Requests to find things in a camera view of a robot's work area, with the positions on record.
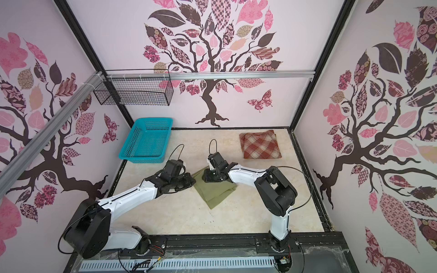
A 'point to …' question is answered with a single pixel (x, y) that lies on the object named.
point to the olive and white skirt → (212, 191)
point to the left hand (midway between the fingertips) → (195, 184)
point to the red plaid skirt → (261, 144)
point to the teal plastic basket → (148, 141)
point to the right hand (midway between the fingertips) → (204, 175)
